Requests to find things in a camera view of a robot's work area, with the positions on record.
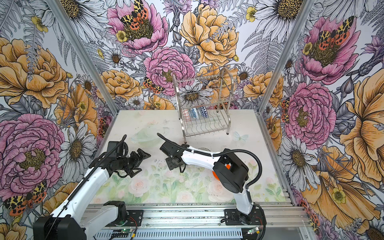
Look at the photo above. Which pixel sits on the left aluminium corner post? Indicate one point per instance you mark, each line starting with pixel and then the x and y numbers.
pixel 65 22

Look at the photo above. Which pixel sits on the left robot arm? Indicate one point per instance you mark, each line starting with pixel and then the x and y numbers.
pixel 66 223

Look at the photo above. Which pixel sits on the orange plastic bowl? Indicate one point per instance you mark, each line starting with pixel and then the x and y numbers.
pixel 215 175

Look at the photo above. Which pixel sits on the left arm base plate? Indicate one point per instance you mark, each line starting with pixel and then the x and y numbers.
pixel 132 218

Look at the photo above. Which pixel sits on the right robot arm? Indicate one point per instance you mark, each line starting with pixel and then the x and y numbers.
pixel 231 171

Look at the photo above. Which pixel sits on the aluminium front rail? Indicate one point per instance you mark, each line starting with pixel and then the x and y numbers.
pixel 203 222

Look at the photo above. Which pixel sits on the green circuit board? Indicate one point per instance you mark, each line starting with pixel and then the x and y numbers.
pixel 255 230

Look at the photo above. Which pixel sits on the silver wire dish rack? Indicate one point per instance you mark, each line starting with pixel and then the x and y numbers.
pixel 215 91

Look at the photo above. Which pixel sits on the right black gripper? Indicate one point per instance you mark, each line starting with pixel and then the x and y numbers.
pixel 170 166

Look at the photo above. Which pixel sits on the right aluminium corner post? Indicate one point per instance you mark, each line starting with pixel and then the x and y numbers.
pixel 291 40

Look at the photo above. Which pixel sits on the dark blue patterned bowl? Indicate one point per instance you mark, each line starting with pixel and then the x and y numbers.
pixel 186 115

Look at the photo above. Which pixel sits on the aluminium corner post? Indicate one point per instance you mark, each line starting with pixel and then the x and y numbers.
pixel 291 40
pixel 65 22

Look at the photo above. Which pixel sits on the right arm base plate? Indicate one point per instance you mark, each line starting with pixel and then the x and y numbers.
pixel 233 217

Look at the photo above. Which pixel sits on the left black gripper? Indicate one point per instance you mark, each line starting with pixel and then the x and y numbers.
pixel 137 161

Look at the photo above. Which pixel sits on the blue floral bowl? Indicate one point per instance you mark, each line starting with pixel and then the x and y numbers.
pixel 194 114

